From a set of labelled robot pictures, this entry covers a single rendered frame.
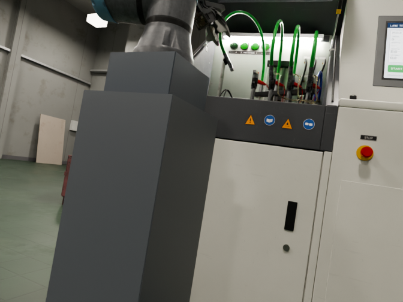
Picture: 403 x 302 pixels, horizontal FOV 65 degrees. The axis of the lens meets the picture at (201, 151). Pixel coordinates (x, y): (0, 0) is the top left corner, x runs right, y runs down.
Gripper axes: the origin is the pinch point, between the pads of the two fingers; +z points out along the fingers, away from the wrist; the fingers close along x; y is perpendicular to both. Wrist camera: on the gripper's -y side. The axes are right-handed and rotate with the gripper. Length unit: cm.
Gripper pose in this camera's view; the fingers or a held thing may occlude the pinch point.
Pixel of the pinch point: (223, 39)
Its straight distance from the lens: 147.6
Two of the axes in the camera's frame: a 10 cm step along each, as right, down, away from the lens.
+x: 6.0, -1.7, -7.8
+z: 5.3, 8.1, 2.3
